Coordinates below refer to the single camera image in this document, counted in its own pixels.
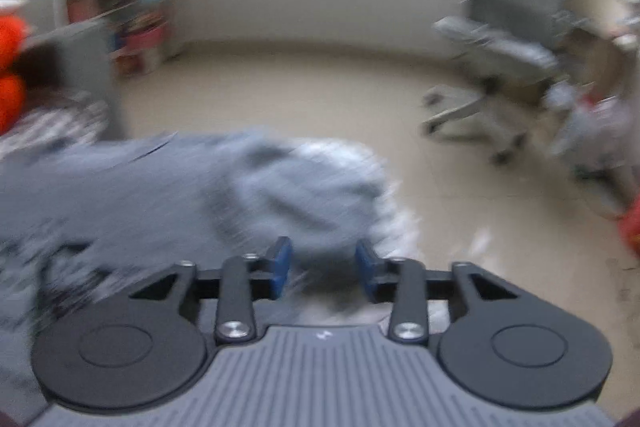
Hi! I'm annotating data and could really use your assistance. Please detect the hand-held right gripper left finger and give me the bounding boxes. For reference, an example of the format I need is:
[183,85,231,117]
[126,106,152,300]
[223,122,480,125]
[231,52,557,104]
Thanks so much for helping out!
[129,236,293,344]

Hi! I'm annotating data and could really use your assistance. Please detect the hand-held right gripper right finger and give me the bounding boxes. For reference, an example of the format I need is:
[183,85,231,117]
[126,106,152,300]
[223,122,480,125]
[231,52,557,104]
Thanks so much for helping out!
[354,241,518,342]

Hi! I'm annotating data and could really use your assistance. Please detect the grey knit sweater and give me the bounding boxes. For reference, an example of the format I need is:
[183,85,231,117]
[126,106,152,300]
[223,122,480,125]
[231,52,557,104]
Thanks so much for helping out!
[0,132,391,308]

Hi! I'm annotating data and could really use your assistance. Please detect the pink storage basket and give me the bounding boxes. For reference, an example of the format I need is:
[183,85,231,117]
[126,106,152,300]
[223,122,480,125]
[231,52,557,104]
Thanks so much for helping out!
[117,24,168,54]

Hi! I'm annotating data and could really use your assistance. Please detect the clear plastic bags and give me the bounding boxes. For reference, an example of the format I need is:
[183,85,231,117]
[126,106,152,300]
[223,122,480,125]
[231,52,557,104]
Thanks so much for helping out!
[545,82,637,180]

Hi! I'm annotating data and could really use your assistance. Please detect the orange bag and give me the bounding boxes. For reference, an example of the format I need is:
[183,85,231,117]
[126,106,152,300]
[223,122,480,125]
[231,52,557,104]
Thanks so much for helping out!
[617,197,640,258]

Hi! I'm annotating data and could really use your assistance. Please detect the grey quilted blanket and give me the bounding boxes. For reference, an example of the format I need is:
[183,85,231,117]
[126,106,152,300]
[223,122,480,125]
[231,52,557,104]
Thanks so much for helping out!
[0,92,451,427]

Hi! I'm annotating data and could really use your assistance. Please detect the orange flower cushion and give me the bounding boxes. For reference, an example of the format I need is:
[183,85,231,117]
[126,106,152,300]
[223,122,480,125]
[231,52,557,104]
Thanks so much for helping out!
[0,17,28,132]

